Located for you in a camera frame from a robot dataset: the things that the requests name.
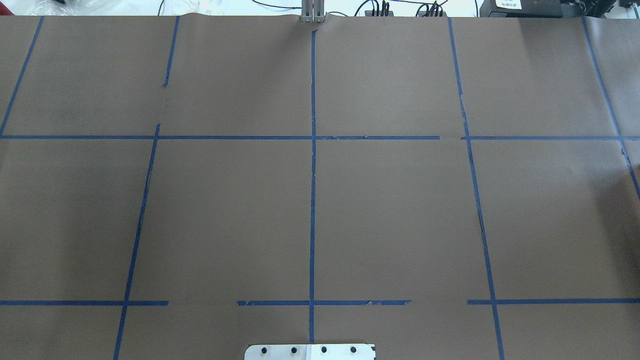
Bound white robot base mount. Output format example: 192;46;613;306
244;343;377;360

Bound black device with label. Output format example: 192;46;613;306
478;0;617;19

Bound grey metal clamp bracket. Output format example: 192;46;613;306
301;0;327;24

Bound black cables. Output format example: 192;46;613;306
252;0;451;18

